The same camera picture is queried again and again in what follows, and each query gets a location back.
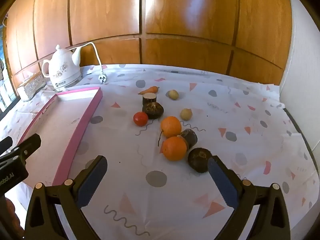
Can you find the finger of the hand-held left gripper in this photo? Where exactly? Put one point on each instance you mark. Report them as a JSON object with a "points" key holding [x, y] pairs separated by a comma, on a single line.
{"points": [[5, 143], [28, 145]]}

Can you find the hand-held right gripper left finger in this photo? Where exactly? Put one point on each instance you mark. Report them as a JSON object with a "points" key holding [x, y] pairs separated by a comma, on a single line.
{"points": [[88, 183]]}

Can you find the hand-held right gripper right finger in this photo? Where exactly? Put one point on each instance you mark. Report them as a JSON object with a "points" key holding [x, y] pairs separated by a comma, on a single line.
{"points": [[223, 183]]}

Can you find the pink shallow tray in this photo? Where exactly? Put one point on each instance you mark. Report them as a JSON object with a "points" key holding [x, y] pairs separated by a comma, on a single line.
{"points": [[50, 127]]}

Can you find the orange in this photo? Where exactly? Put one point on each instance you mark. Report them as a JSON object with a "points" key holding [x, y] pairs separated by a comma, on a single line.
{"points": [[171, 127], [174, 149]]}

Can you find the small yellow potato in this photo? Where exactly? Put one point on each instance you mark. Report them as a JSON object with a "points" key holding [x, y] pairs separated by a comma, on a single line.
{"points": [[172, 94], [186, 114]]}

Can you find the red tomato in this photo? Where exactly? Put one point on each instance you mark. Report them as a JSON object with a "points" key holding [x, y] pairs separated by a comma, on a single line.
{"points": [[140, 118]]}

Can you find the round brown taro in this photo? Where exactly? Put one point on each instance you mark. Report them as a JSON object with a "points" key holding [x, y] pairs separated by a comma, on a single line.
{"points": [[153, 111]]}

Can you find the round dark taro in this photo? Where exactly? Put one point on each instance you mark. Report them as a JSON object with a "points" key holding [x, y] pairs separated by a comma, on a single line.
{"points": [[198, 160]]}

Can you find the white patterned tablecloth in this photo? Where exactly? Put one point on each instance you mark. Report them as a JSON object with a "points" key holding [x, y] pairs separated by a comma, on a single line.
{"points": [[250, 155]]}

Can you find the dark cut taro piece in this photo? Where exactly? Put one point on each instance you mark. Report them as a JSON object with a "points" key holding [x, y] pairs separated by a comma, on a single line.
{"points": [[190, 137]]}

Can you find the silver ornate tissue box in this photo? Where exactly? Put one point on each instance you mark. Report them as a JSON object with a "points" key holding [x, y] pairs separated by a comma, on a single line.
{"points": [[31, 87]]}

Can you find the white ceramic electric kettle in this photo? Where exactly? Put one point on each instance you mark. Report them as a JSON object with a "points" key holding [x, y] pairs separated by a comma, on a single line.
{"points": [[64, 71]]}

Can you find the cut taro with pale face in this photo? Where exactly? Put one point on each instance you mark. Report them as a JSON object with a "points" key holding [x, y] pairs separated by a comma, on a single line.
{"points": [[149, 98]]}

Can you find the small orange carrot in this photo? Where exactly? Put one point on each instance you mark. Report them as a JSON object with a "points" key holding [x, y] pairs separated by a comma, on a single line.
{"points": [[150, 90]]}

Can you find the wooden wardrobe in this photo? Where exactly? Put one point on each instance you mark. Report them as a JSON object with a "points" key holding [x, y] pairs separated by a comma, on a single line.
{"points": [[175, 17]]}

